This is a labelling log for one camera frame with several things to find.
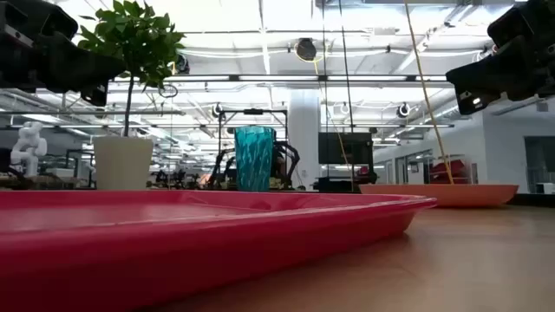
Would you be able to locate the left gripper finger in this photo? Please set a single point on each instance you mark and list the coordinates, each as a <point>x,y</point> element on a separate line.
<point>82,69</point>
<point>97,95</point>

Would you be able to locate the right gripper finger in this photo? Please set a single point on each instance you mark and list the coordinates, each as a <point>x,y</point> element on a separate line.
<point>494,73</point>
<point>470,104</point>

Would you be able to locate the orange round plate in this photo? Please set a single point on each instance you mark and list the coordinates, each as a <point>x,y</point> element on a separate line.
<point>433,196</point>

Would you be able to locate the teal faceted plastic cup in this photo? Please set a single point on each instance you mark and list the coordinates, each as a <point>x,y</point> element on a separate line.
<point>253,160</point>

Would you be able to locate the red plastic tray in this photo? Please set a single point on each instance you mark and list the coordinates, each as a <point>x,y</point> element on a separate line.
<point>173,242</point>

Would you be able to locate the green leafy plant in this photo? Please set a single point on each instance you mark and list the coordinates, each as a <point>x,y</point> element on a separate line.
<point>134,39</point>

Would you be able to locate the red storage shelf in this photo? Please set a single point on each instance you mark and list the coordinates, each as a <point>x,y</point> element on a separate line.
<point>451,171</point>

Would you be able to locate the white plant pot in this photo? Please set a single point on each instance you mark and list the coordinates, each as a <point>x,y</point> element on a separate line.
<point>123,164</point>

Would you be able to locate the white robot figure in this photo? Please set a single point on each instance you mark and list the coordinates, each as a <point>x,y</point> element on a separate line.
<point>28,147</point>

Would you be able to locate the small white box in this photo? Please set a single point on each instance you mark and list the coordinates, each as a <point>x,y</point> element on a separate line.
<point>545,188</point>

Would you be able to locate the black monitor screen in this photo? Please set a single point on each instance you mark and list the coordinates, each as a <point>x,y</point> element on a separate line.
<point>344,147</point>

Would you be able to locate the white building column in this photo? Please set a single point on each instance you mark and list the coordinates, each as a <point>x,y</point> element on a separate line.
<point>304,138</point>

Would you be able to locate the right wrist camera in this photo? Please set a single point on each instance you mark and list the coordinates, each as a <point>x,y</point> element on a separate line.
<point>520,21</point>

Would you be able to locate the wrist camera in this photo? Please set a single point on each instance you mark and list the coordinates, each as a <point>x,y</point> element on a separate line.
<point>520,21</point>
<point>43,17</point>

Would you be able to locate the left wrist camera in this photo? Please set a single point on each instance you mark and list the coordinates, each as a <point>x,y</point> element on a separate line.
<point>43,17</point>

